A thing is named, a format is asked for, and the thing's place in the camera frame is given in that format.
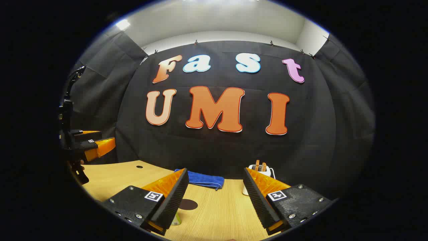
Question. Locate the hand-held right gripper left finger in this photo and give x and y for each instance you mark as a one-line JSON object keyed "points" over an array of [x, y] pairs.
{"points": [[175, 204]]}

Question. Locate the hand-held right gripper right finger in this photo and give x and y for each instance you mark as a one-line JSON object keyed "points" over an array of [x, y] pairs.
{"points": [[259, 204]]}

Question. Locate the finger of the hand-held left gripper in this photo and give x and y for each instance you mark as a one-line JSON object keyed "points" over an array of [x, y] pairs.
{"points": [[83, 135], [100, 147]]}

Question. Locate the dark round coaster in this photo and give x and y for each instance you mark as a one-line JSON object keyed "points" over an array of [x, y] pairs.
{"points": [[189, 204]]}

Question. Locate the white toaster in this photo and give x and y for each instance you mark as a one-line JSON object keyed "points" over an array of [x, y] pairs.
{"points": [[264, 173]]}

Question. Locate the brown toast slice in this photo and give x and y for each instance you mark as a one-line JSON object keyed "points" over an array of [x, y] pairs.
{"points": [[263, 166], [257, 165]]}

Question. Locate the blue towel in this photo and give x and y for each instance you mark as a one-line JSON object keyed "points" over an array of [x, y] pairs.
{"points": [[204, 179]]}

